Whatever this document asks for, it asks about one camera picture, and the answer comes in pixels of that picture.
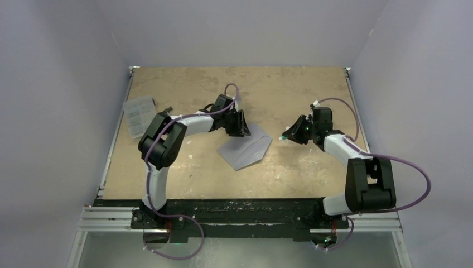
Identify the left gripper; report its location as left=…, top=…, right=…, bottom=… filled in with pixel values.
left=221, top=110, right=249, bottom=137

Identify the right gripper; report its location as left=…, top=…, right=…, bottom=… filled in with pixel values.
left=283, top=115, right=317, bottom=145

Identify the grey envelope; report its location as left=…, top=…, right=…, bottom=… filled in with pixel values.
left=217, top=122, right=272, bottom=171

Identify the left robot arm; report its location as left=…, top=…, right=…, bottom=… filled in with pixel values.
left=138, top=94, right=251, bottom=228

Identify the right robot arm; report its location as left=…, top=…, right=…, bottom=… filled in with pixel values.
left=281, top=107, right=396, bottom=227

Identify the clear plastic organizer box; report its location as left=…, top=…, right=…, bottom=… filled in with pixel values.
left=122, top=95, right=156, bottom=139

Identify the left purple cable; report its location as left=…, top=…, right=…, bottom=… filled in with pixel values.
left=142, top=83, right=240, bottom=260

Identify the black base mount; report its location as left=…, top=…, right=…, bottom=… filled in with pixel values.
left=92, top=198, right=350, bottom=245

